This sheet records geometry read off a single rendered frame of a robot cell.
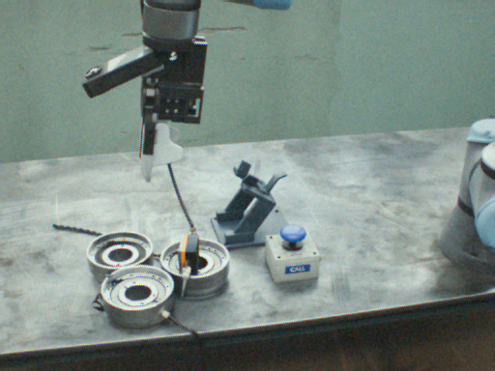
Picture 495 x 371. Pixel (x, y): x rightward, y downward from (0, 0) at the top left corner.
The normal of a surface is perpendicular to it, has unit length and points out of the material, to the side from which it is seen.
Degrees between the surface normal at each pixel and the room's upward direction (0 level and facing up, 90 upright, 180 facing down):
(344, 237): 0
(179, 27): 91
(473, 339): 0
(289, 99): 90
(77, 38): 90
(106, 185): 0
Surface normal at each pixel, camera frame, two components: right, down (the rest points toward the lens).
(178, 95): 0.18, 0.48
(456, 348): 0.00, -0.88
